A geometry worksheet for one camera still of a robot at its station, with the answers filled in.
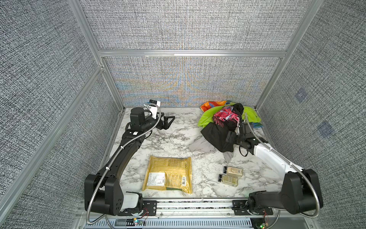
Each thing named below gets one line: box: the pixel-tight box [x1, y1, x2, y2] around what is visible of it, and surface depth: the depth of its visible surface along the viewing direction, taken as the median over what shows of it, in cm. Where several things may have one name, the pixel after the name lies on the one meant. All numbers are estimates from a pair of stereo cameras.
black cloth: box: [200, 103, 244, 153], surface depth 94 cm
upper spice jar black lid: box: [223, 166, 243, 178], surface depth 84 cm
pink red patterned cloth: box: [212, 105, 241, 128], surface depth 95 cm
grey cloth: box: [188, 135, 234, 164], surface depth 94 cm
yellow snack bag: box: [142, 155, 193, 195], surface depth 81 cm
